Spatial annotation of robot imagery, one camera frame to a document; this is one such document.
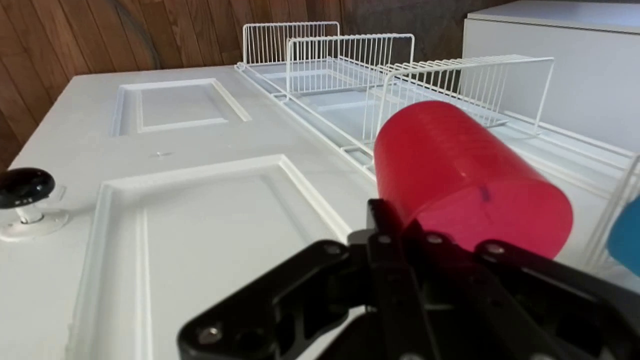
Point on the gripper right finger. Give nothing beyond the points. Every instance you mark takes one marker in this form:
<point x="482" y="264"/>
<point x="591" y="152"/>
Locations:
<point x="525" y="300"/>

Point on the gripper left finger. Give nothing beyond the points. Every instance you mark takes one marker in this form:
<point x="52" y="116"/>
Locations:
<point x="300" y="280"/>

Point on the blue plastic cup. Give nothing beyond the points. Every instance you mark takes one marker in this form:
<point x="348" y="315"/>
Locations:
<point x="627" y="240"/>

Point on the pink plastic cup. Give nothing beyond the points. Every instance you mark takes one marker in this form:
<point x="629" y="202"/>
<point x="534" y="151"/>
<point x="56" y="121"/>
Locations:
<point x="450" y="170"/>

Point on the white cabinet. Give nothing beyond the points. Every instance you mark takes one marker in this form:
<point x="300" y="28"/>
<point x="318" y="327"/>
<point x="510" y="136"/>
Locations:
<point x="575" y="65"/>

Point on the black door knob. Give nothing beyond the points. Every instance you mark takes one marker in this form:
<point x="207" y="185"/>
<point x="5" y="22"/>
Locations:
<point x="22" y="187"/>

